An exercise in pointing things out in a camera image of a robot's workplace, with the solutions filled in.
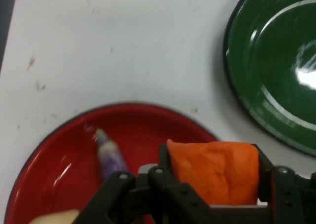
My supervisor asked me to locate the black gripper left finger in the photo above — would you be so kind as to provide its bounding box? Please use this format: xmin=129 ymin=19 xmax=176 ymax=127
xmin=71 ymin=143 xmax=213 ymax=224

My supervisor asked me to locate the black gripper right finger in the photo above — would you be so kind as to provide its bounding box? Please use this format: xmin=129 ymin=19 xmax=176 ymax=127
xmin=251 ymin=143 xmax=316 ymax=224

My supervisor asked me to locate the orange toy carrot chunk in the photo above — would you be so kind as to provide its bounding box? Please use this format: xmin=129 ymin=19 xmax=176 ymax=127
xmin=166 ymin=139 xmax=260 ymax=207

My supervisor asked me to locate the purple toy eggplant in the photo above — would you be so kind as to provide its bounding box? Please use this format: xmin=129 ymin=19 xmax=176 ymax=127
xmin=92 ymin=128 xmax=129 ymax=182

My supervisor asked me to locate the red round plate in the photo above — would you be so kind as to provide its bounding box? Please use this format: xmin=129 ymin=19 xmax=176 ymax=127
xmin=4 ymin=102 xmax=222 ymax=224

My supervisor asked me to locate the yellow toy potato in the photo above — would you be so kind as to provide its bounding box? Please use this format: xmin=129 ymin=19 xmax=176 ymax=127
xmin=29 ymin=208 xmax=81 ymax=224

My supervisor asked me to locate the green round plate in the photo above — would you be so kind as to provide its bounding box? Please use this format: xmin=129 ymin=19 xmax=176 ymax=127
xmin=223 ymin=0 xmax=316 ymax=158

